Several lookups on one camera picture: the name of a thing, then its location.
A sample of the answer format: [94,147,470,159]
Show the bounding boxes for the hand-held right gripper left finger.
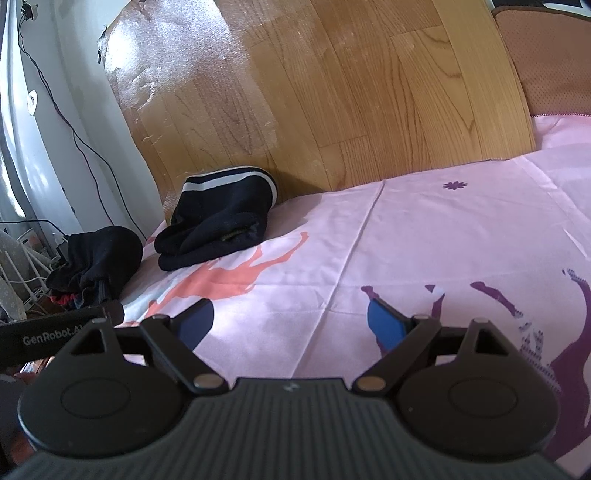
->
[55,299,230,395]

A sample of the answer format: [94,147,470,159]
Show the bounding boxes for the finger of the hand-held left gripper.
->
[99,300,126,328]

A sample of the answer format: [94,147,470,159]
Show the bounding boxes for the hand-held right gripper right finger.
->
[353,298,525,395]

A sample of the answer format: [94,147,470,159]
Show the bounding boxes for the green and navy knit sweater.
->
[154,167,279,272]

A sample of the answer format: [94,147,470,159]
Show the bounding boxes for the black cloth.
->
[45,226,144,311]

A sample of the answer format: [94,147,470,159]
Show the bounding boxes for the pink printed bedsheet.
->
[120,113,591,472]

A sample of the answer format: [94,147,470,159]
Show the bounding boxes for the wood-pattern board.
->
[97,0,539,222]

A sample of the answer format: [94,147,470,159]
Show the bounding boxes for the brown perforated cushion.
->
[492,7,591,118]

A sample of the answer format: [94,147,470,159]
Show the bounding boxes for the white wire rack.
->
[0,222,63,319]

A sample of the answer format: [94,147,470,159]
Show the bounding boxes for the black wall cable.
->
[17,0,139,234]

